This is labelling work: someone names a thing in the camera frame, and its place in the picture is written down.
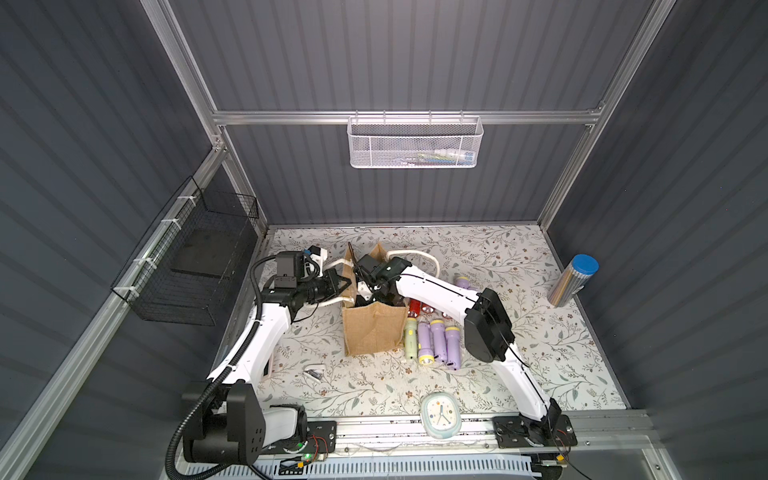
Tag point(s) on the white vented strip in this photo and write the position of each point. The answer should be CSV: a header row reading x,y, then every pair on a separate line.
x,y
406,467

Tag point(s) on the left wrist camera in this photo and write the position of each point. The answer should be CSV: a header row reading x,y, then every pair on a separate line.
x,y
318,255

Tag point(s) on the mint green alarm clock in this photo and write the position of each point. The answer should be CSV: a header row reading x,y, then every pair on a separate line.
x,y
440,415

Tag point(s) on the white wire mesh basket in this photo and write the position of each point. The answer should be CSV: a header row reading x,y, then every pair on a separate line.
x,y
381,141

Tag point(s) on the markers in white basket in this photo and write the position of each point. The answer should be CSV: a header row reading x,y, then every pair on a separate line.
x,y
442,157

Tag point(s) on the steel bottle blue cap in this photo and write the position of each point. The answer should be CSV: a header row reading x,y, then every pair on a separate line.
x,y
573,278

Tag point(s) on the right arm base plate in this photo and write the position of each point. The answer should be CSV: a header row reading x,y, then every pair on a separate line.
x,y
518,432

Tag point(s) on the floral table mat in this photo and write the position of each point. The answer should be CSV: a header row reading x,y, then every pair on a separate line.
x,y
516,261

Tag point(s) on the brown burlap tote bag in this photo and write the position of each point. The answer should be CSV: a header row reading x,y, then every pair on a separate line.
x,y
373,321

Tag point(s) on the black wire basket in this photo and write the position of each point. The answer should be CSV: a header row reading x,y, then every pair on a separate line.
x,y
190,269

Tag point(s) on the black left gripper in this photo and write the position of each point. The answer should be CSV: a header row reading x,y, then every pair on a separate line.
x,y
335,286

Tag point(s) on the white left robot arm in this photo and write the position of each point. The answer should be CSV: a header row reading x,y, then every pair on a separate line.
x,y
224,424

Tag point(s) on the green flashlight lower left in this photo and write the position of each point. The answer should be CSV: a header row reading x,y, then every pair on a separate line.
x,y
410,339

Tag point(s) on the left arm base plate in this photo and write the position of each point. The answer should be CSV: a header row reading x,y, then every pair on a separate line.
x,y
315,436

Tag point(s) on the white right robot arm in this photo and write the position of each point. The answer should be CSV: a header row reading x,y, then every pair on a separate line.
x,y
487,330

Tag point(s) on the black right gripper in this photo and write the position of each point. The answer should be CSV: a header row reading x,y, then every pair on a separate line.
x,y
372,282

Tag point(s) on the red flashlight far left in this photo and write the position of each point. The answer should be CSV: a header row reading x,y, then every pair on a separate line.
x,y
415,308

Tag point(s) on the purple flashlight upper row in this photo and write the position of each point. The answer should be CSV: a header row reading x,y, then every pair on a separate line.
x,y
462,282

